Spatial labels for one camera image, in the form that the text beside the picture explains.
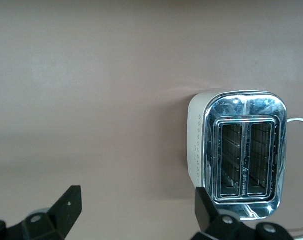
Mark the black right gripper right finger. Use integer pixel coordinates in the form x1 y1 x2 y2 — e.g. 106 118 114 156
191 187 295 240

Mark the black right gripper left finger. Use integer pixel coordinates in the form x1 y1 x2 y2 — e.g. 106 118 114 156
0 185 82 240

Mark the cream and chrome toaster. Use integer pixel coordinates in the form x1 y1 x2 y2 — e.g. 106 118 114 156
187 90 289 222

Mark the brown table cover cloth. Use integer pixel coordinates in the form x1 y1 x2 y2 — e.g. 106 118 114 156
0 0 303 240

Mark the white toaster power cord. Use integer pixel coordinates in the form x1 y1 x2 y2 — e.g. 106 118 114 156
286 117 303 238

